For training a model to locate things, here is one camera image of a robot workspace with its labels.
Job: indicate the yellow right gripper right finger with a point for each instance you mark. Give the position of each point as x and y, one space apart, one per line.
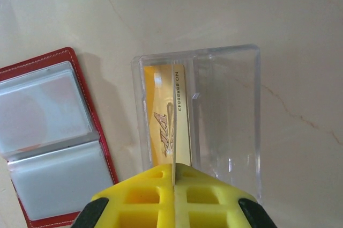
211 204

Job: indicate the gold VIP card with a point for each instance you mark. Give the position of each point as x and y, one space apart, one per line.
160 99

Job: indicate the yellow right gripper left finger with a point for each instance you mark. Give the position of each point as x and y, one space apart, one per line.
139 204

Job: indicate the red leather card holder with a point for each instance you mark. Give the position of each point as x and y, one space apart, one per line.
53 179

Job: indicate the clear acrylic card stand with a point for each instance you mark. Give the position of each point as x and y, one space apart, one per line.
227 104

